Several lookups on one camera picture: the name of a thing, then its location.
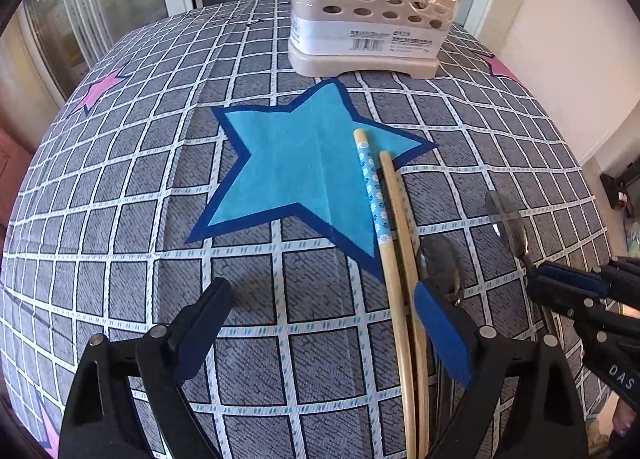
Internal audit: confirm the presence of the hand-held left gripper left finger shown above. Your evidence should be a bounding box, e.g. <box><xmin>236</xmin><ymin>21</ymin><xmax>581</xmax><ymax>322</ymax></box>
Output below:
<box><xmin>60</xmin><ymin>276</ymin><xmax>233</xmax><ymax>459</ymax></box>

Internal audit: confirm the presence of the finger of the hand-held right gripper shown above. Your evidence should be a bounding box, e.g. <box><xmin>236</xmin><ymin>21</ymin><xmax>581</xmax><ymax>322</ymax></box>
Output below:
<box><xmin>537</xmin><ymin>255</ymin><xmax>640</xmax><ymax>310</ymax></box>
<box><xmin>529</xmin><ymin>283</ymin><xmax>609</xmax><ymax>328</ymax></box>

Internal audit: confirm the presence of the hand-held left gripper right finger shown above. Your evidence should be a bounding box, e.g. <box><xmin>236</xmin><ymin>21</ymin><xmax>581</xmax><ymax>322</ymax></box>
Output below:
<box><xmin>412</xmin><ymin>279</ymin><xmax>588</xmax><ymax>459</ymax></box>

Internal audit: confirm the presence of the metal spoon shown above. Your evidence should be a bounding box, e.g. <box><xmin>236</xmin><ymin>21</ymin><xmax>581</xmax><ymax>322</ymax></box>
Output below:
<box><xmin>414</xmin><ymin>236</ymin><xmax>467</xmax><ymax>459</ymax></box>
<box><xmin>484</xmin><ymin>190</ymin><xmax>543</xmax><ymax>272</ymax></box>

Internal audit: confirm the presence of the plain bamboo chopstick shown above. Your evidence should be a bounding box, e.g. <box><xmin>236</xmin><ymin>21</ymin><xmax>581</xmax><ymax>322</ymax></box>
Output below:
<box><xmin>379</xmin><ymin>151</ymin><xmax>431</xmax><ymax>459</ymax></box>

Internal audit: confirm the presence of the blue floral patterned chopstick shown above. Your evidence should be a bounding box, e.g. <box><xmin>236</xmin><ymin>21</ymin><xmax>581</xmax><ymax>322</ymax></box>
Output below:
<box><xmin>352</xmin><ymin>129</ymin><xmax>418</xmax><ymax>459</ymax></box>

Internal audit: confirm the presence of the beige plastic utensil holder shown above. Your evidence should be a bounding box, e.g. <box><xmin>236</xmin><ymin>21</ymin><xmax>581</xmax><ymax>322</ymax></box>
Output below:
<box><xmin>287</xmin><ymin>0</ymin><xmax>472</xmax><ymax>78</ymax></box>

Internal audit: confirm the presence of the person's right hand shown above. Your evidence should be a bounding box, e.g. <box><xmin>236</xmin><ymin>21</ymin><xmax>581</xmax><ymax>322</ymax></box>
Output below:
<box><xmin>612</xmin><ymin>396</ymin><xmax>640</xmax><ymax>440</ymax></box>

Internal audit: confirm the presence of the black device on floor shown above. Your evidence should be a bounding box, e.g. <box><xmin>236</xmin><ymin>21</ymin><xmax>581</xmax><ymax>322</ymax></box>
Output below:
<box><xmin>600</xmin><ymin>164</ymin><xmax>640</xmax><ymax>212</ymax></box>

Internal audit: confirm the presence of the grey checkered star tablecloth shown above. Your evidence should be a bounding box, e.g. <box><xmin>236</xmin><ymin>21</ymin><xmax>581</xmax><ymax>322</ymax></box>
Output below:
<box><xmin>0</xmin><ymin>0</ymin><xmax>613</xmax><ymax>459</ymax></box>

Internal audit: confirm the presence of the pink folded chair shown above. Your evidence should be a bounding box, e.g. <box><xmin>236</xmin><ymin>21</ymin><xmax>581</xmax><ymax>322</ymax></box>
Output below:
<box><xmin>0</xmin><ymin>126</ymin><xmax>33</xmax><ymax>227</ymax></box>

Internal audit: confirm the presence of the sliding glass door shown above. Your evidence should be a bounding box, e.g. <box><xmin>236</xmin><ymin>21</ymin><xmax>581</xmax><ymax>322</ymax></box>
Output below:
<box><xmin>15</xmin><ymin>0</ymin><xmax>171</xmax><ymax>100</ymax></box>

